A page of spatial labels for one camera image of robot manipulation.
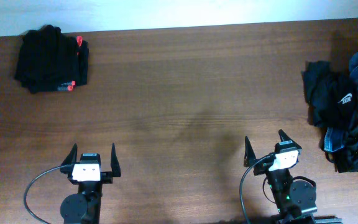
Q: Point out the folded black clothes stack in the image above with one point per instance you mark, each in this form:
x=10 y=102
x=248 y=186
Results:
x=51 y=61

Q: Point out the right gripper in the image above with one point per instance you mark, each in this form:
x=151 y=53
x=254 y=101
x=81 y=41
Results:
x=251 y=156

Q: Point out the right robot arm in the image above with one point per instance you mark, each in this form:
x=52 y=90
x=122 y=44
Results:
x=294 y=197

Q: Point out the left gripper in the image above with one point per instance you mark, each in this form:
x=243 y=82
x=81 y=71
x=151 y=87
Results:
x=107 y=177

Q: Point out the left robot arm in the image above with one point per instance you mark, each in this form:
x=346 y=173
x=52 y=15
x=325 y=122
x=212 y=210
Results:
x=85 y=205

